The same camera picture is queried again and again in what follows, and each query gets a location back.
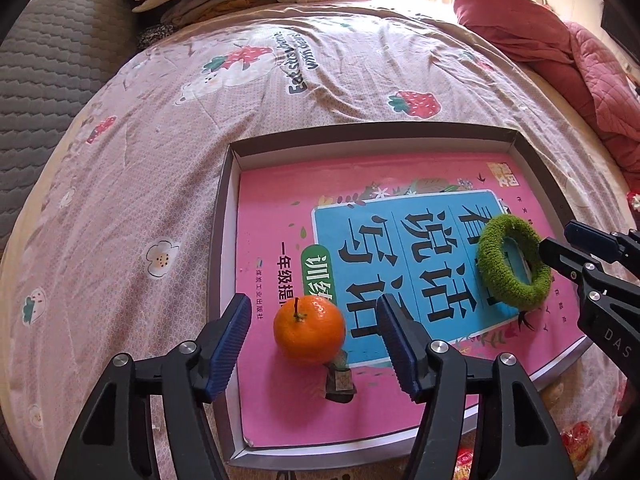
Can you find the shallow grey cardboard box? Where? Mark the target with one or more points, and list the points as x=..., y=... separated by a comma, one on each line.
x=220, y=260

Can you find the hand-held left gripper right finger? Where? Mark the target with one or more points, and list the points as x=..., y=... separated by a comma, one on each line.
x=397, y=345

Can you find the green fuzzy hair scrunchie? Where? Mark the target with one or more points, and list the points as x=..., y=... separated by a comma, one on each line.
x=492, y=240

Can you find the pink children's book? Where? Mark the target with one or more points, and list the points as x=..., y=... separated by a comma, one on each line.
x=280, y=240

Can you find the orange mandarin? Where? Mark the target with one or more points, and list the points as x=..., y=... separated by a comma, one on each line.
x=309, y=330

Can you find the red snack packet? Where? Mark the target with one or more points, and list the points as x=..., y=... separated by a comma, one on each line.
x=577, y=442
x=464, y=462

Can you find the pink printed bedsheet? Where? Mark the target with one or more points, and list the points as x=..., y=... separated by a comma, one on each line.
x=150, y=160

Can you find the pink quilt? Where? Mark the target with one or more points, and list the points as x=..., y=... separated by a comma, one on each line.
x=525, y=30

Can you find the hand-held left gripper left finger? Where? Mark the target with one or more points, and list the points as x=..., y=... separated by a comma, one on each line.
x=230, y=345

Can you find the grey quilted headboard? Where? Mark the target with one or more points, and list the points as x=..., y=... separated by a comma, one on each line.
x=50, y=85

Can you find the black wall television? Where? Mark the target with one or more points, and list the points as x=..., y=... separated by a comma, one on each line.
x=622, y=25

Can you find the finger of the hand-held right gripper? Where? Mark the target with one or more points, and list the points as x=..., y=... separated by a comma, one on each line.
x=560, y=255
x=590, y=237

